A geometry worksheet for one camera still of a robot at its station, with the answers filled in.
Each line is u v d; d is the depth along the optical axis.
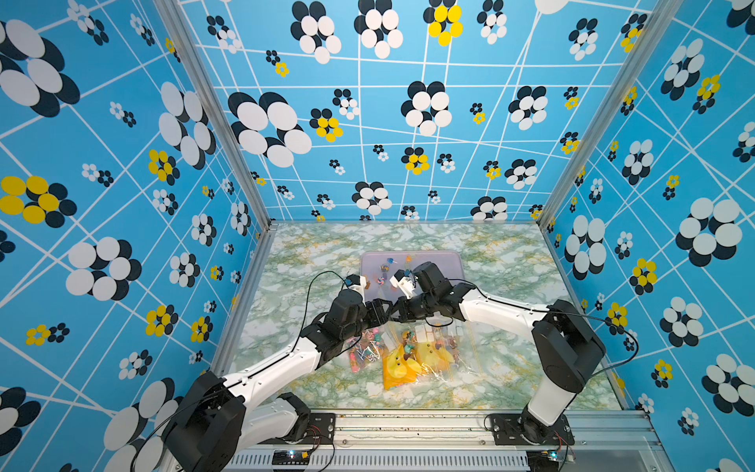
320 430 0.73
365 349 0.84
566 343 0.47
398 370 0.80
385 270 1.04
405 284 0.81
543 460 0.70
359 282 0.76
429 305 0.74
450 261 1.09
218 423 0.40
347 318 0.63
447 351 0.82
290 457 0.72
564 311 0.48
